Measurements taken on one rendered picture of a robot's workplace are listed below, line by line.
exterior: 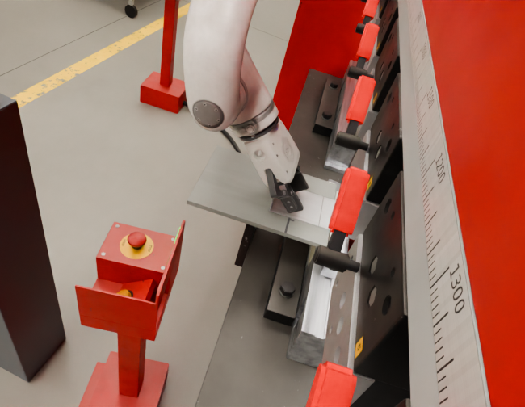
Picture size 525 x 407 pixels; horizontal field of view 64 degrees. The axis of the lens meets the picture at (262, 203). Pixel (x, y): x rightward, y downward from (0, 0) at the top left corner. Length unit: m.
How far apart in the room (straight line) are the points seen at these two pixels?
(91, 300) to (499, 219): 0.79
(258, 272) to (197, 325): 0.94
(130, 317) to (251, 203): 0.34
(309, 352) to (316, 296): 0.09
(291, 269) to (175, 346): 0.96
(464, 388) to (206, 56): 0.48
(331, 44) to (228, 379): 1.17
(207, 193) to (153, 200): 1.38
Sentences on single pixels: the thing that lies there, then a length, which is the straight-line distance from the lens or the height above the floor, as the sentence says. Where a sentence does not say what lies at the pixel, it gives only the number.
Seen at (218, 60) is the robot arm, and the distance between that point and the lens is 0.57.
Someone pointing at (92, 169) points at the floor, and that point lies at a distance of 2.32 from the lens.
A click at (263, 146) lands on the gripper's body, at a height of 1.14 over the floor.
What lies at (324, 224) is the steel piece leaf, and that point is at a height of 1.00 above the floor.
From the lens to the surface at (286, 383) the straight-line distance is 0.75.
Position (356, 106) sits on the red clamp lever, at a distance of 0.56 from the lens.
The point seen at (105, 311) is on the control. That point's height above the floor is 0.74.
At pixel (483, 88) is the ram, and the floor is 1.45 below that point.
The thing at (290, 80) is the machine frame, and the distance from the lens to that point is 1.64.
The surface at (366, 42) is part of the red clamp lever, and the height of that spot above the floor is 1.29.
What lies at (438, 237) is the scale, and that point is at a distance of 0.27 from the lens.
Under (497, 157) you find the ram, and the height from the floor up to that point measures 1.44.
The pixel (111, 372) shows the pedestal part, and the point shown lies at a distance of 1.55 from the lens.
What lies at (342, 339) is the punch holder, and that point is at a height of 1.23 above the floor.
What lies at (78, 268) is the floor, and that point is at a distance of 1.91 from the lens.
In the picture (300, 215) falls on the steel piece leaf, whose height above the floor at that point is 1.00.
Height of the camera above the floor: 1.54
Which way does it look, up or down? 43 degrees down
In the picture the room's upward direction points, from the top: 18 degrees clockwise
